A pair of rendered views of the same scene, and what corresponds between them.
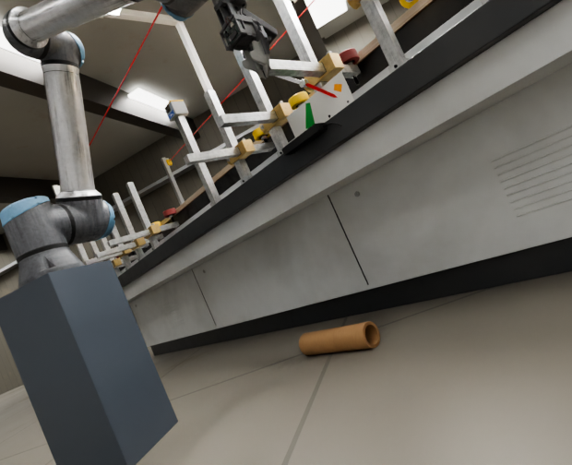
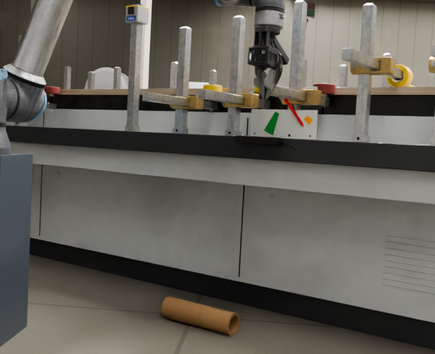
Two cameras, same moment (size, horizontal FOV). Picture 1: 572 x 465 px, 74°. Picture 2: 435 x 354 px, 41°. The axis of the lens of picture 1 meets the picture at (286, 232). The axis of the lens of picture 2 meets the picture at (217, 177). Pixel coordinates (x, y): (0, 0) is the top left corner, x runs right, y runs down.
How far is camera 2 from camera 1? 92 cm
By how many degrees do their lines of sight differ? 13
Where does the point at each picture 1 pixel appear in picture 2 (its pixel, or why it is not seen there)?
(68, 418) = not seen: outside the picture
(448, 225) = (332, 264)
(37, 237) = not seen: outside the picture
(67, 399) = not seen: outside the picture
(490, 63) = (417, 180)
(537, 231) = (390, 301)
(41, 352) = not seen: outside the picture
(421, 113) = (357, 180)
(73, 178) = (34, 61)
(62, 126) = (50, 10)
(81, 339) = (1, 224)
